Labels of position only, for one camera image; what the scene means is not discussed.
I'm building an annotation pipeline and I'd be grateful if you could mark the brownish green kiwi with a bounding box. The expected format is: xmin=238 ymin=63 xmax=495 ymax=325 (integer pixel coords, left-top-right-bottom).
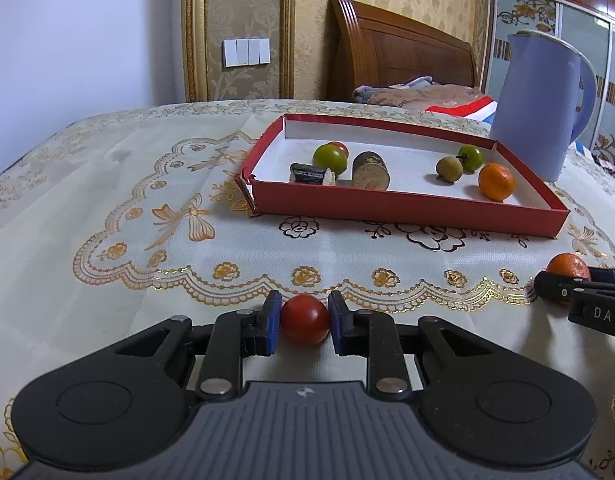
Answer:
xmin=435 ymin=155 xmax=463 ymax=183

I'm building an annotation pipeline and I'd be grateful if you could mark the wooden bed headboard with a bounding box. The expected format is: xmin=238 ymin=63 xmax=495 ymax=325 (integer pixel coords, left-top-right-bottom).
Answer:
xmin=327 ymin=0 xmax=481 ymax=103

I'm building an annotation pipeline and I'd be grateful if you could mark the large green tomato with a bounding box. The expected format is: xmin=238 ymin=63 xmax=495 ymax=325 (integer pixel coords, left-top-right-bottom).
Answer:
xmin=312 ymin=143 xmax=348 ymax=177

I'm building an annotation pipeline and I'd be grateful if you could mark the floral sliding door wardrobe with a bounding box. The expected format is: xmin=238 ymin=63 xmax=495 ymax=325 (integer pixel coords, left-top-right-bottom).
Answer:
xmin=480 ymin=0 xmax=615 ymax=161

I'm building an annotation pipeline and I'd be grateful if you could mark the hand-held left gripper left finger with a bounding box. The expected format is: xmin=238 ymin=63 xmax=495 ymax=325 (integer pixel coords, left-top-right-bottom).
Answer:
xmin=107 ymin=290 xmax=283 ymax=401

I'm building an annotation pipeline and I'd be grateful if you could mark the cream floral tablecloth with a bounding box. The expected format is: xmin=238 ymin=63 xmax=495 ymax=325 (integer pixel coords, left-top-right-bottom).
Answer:
xmin=0 ymin=99 xmax=615 ymax=480

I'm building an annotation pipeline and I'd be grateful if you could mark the white wall light switch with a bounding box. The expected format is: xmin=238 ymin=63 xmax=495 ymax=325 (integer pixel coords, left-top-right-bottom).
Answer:
xmin=222 ymin=37 xmax=270 ymax=67

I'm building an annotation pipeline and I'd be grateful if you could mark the dark sugarcane piece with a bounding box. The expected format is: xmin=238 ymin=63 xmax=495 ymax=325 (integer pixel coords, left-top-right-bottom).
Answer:
xmin=288 ymin=162 xmax=337 ymax=187
xmin=351 ymin=151 xmax=391 ymax=192

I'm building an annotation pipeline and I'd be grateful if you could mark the small green tomato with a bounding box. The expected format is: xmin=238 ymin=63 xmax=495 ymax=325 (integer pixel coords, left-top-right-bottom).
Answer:
xmin=457 ymin=145 xmax=485 ymax=173

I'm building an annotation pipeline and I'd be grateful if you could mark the red shallow cardboard box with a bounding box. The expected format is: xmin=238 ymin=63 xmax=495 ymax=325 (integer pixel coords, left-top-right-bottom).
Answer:
xmin=236 ymin=113 xmax=571 ymax=238

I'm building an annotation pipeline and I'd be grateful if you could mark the red white blue striped cloth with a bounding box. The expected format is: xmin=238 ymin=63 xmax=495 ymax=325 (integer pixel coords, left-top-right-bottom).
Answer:
xmin=421 ymin=96 xmax=499 ymax=122

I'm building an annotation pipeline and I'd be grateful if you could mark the beige bedding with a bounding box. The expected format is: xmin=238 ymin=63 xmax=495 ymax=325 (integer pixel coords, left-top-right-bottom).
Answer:
xmin=351 ymin=76 xmax=488 ymax=111

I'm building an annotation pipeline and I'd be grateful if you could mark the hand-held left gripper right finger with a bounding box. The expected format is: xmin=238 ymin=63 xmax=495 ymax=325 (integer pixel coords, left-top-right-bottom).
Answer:
xmin=328 ymin=290 xmax=503 ymax=401

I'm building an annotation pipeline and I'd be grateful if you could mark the orange mandarin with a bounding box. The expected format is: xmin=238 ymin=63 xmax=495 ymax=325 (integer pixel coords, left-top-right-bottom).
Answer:
xmin=545 ymin=252 xmax=591 ymax=306
xmin=477 ymin=162 xmax=515 ymax=202

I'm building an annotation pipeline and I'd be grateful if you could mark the blue electric kettle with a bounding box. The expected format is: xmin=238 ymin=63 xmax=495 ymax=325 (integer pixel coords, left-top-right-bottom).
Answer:
xmin=489 ymin=30 xmax=598 ymax=183

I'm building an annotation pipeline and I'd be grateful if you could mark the gold wall moulding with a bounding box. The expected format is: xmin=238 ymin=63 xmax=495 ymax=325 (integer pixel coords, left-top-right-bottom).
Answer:
xmin=278 ymin=0 xmax=297 ymax=100
xmin=181 ymin=0 xmax=210 ymax=102

